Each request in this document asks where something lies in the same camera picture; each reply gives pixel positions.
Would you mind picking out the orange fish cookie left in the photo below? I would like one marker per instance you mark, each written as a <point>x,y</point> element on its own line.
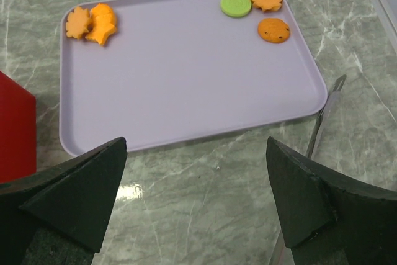
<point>104,24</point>

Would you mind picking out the red cookie tin box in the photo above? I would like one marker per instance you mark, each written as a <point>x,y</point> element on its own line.
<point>18,131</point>

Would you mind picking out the orange round cookie right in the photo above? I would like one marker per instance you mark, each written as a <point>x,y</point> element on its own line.
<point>273,30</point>

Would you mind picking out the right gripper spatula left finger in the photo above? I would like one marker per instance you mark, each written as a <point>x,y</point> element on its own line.
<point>60,215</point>

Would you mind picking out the metal tongs on table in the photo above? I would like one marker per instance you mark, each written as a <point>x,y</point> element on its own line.
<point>279,247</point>

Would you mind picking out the orange flower cookie left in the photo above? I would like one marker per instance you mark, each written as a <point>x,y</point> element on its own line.
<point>77,23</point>

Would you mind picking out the lavender plastic tray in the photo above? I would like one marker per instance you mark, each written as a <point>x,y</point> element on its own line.
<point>178,70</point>

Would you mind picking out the green round cookie far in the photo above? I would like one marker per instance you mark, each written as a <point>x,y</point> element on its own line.
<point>236,8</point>

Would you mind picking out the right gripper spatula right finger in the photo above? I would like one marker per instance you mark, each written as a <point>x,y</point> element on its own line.
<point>327,217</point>

